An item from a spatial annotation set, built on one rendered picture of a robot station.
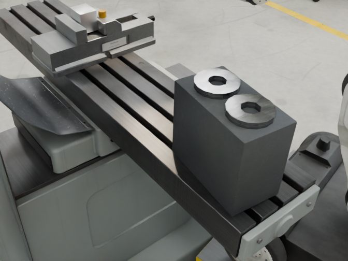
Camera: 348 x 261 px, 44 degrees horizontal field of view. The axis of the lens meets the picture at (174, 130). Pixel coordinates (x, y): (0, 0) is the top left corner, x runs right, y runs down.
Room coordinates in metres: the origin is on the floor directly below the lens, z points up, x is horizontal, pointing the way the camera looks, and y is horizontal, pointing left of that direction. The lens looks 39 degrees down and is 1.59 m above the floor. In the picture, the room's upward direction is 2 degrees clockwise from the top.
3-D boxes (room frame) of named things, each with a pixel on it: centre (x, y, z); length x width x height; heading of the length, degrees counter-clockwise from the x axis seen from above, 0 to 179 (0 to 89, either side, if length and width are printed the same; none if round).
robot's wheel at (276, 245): (0.79, -0.25, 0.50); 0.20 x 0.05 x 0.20; 53
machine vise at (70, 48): (1.16, 0.24, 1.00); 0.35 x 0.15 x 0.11; 130
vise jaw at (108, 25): (1.18, 0.22, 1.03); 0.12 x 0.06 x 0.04; 40
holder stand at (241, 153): (0.66, -0.11, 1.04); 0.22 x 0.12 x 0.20; 33
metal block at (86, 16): (1.15, 0.27, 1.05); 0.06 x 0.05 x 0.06; 40
